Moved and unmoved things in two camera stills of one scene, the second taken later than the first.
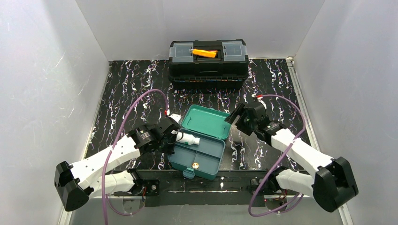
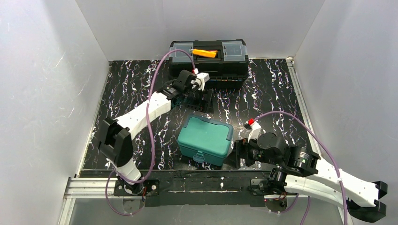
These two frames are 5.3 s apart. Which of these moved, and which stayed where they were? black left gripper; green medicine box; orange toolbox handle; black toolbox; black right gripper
Moved: green medicine box; black right gripper; black left gripper
Stayed: orange toolbox handle; black toolbox
